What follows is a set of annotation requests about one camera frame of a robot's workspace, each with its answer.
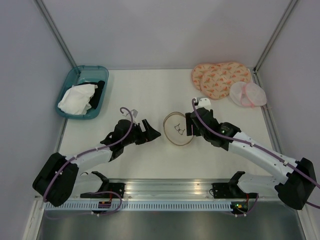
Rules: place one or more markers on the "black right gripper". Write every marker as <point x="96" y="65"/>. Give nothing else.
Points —
<point x="189" y="123"/>

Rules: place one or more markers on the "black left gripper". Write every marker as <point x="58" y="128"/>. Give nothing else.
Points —
<point x="151" y="133"/>

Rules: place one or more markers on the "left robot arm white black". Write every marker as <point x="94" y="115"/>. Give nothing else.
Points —
<point x="56" y="180"/>

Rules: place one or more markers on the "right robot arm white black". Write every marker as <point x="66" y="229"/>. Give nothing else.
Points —
<point x="292" y="181"/>

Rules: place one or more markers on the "orange floral laundry bag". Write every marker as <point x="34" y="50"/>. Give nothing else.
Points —
<point x="214" y="80"/>

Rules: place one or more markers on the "pink trimmed mesh laundry bag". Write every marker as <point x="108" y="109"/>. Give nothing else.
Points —
<point x="248" y="95"/>

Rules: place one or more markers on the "black garment in bin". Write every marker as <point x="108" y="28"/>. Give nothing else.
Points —
<point x="98" y="89"/>

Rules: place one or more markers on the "white cloth in bin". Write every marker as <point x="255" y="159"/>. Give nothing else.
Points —
<point x="76" y="99"/>

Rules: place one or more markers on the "teal plastic bin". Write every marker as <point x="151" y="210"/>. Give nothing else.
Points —
<point x="83" y="74"/>

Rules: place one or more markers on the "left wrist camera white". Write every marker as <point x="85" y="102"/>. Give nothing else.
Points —
<point x="134" y="114"/>

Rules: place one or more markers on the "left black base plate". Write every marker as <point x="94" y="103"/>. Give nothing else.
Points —
<point x="106" y="191"/>

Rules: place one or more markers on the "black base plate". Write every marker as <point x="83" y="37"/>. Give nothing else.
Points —
<point x="224" y="190"/>
<point x="106" y="191"/>

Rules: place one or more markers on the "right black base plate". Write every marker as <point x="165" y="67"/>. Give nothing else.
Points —
<point x="224" y="190"/>

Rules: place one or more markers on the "right side aluminium rail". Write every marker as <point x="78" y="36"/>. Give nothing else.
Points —
<point x="268" y="117"/>

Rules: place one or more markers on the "white slotted cable duct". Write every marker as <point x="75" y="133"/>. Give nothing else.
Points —
<point x="93" y="205"/>

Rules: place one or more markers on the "aluminium front rail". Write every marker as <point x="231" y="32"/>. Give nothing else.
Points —
<point x="172" y="188"/>

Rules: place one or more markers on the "right aluminium frame post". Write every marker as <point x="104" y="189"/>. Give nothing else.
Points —
<point x="276" y="33"/>

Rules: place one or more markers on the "aluminium frame post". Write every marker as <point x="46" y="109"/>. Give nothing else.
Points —
<point x="276" y="33"/>
<point x="55" y="31"/>

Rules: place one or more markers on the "left aluminium frame post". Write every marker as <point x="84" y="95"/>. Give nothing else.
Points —
<point x="55" y="31"/>

